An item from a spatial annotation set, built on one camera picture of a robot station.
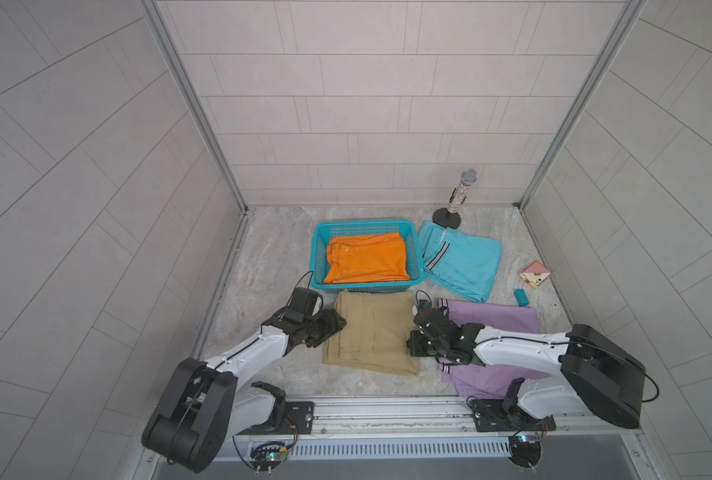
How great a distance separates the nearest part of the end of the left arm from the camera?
2.06 ft

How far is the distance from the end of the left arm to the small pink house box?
606 mm

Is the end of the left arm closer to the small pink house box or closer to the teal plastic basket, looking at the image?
the teal plastic basket

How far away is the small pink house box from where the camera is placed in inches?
37.6
